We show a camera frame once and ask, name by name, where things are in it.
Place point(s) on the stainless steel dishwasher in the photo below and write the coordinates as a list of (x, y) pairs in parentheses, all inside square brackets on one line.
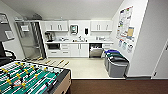
[(96, 50)]

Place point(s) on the white two-door base cabinet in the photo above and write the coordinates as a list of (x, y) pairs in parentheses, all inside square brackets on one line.
[(79, 50)]

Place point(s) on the chrome faucet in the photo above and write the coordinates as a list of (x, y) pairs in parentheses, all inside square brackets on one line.
[(80, 38)]

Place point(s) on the white drawer unit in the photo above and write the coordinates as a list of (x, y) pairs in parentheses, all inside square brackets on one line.
[(65, 48), (107, 46)]

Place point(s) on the blue recycling bin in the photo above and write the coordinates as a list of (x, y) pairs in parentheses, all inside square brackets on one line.
[(110, 51)]

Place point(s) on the black built-in microwave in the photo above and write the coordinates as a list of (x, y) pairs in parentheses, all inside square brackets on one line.
[(54, 46)]

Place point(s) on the dark coffee machine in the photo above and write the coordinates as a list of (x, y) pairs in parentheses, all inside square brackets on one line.
[(49, 36)]

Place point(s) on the black waste bin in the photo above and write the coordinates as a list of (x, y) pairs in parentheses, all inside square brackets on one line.
[(118, 66)]

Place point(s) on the green recycling sign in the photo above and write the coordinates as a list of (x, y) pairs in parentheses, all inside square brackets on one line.
[(124, 45)]

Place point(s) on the black and white sign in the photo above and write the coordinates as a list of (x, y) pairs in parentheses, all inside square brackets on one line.
[(130, 48)]

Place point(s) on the brown notice board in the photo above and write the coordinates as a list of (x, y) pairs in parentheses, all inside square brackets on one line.
[(130, 31)]

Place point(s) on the stainless steel refrigerator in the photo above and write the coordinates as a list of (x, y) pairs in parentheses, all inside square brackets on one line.
[(30, 40)]

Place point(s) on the foosball table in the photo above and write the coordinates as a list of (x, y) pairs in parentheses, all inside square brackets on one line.
[(30, 78)]

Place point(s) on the black wheeled cart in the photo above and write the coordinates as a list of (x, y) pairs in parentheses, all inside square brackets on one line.
[(6, 56)]

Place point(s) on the white room door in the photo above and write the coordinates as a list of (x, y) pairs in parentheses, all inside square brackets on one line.
[(161, 63)]

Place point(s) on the grey bulletin board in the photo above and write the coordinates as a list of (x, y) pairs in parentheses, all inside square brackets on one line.
[(5, 26)]

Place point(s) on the wall notice board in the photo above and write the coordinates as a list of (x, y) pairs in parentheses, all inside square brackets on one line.
[(125, 23)]

